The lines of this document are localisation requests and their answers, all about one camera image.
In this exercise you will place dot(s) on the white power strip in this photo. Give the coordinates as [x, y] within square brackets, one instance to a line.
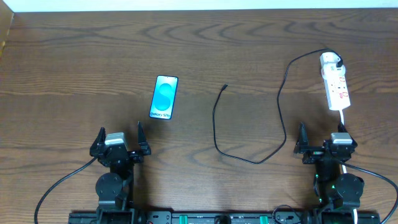
[335, 86]

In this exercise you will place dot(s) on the blue Galaxy smartphone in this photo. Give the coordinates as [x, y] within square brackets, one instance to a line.
[163, 99]

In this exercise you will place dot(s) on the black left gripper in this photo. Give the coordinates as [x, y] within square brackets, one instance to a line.
[118, 154]

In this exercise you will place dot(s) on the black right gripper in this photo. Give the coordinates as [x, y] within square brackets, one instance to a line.
[325, 152]

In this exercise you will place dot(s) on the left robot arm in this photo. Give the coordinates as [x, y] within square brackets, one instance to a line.
[115, 188]

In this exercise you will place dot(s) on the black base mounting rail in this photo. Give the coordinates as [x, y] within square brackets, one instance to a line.
[164, 217]

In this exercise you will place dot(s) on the white charger plug adapter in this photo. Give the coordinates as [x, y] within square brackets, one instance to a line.
[331, 58]

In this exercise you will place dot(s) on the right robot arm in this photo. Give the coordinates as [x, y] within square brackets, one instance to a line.
[339, 192]

